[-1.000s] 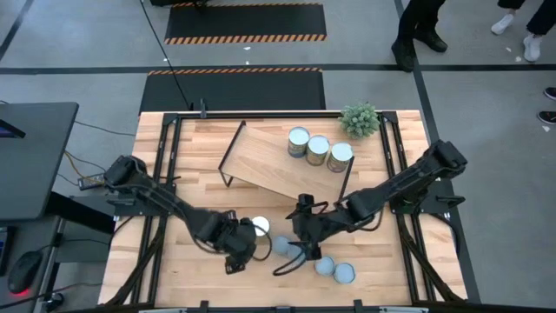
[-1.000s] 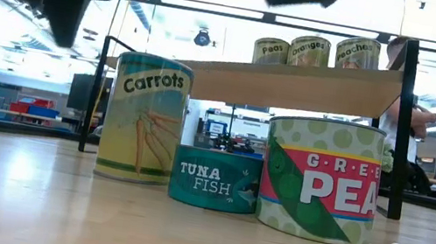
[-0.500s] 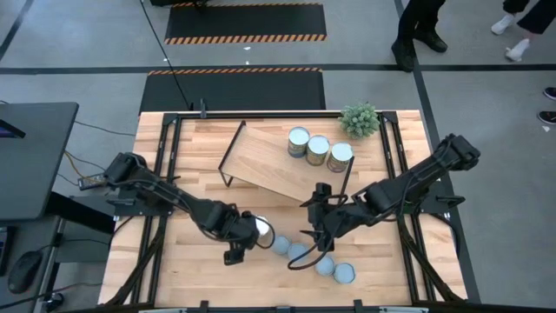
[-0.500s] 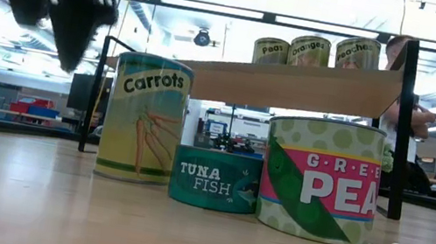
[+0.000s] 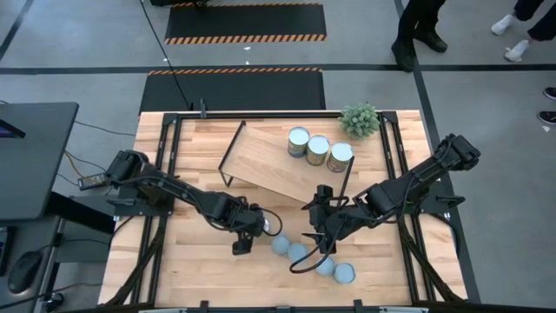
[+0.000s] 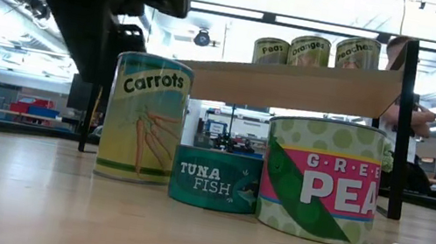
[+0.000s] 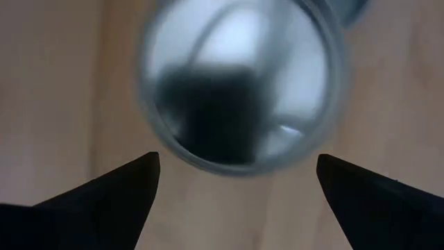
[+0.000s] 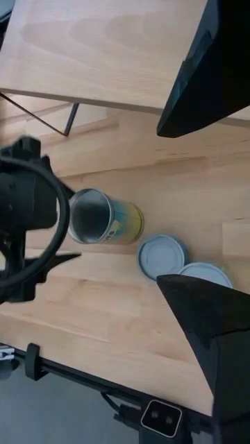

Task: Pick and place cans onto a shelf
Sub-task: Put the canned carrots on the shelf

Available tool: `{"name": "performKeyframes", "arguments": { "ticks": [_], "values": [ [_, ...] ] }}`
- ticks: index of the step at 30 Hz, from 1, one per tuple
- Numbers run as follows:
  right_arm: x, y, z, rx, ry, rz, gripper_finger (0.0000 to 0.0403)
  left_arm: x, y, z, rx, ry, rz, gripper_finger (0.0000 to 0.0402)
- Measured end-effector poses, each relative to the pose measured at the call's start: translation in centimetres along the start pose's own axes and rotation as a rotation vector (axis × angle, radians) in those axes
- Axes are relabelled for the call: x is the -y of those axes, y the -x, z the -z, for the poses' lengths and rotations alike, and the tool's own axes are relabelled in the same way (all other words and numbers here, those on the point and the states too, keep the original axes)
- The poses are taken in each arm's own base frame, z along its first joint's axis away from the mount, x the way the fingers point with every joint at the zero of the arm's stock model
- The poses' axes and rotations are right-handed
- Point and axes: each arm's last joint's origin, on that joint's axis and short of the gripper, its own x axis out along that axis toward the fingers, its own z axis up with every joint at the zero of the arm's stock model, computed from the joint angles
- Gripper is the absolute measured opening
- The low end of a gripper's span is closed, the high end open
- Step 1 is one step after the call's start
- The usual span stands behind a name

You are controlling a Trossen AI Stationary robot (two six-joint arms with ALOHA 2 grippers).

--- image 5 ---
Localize black hazard-striped floor mat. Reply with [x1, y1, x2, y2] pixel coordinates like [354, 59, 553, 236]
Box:
[138, 67, 327, 115]
[163, 2, 328, 45]

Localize carrots label tall tin can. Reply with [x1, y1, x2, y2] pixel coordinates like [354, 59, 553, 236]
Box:
[305, 134, 331, 167]

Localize grey electronics box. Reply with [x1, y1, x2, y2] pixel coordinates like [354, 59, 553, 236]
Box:
[77, 172, 109, 191]

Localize thin black floor cable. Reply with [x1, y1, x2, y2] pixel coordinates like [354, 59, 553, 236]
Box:
[72, 119, 137, 137]

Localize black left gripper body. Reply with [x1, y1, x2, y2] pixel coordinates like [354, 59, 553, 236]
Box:
[216, 197, 267, 240]

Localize teal tuna fish can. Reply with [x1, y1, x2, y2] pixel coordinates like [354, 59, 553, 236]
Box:
[270, 234, 291, 256]

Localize black caster wheel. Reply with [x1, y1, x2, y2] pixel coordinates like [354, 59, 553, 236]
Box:
[43, 291, 66, 312]

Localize wooden shelf black metal legs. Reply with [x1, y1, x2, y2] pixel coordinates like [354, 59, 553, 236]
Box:
[216, 119, 355, 204]

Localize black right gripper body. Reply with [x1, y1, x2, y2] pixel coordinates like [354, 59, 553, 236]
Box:
[308, 184, 356, 245]

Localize small green potted plant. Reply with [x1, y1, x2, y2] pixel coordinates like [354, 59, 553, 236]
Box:
[337, 102, 381, 140]

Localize green peas tin can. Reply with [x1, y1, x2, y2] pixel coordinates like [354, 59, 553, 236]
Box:
[287, 242, 309, 264]

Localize black white sneakers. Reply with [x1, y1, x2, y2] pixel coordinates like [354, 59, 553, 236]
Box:
[536, 85, 556, 126]

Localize black device with screen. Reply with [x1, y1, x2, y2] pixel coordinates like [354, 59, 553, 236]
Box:
[0, 117, 26, 140]

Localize dark grey desk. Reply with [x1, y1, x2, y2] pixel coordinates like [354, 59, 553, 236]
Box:
[0, 102, 80, 223]

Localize person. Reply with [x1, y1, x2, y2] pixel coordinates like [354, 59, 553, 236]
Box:
[390, 0, 448, 73]
[490, 0, 556, 63]

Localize black floor power cable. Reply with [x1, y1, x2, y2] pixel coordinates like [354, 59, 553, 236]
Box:
[138, 0, 193, 110]

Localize oranges label tall tin can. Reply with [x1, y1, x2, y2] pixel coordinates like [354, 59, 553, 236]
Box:
[287, 126, 311, 159]

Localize red labelled tin can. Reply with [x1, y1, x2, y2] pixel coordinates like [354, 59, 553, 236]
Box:
[314, 256, 336, 278]

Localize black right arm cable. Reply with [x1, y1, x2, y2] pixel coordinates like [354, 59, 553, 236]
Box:
[288, 219, 342, 275]

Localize black computer mouse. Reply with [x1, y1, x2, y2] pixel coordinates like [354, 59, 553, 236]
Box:
[7, 250, 43, 296]

